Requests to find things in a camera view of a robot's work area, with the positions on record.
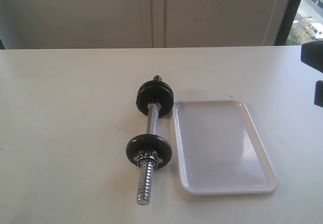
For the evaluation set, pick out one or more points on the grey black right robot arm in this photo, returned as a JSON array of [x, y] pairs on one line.
[[311, 55]]

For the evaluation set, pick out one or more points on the white plastic tray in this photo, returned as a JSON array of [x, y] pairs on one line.
[[220, 151]]

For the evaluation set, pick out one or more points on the chrome dumbbell bar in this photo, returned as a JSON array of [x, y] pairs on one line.
[[145, 182]]

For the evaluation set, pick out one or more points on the chrome spinlock collar nut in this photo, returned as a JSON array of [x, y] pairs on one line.
[[150, 157]]

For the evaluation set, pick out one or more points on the dark window frame post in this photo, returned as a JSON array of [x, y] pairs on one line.
[[286, 24]]

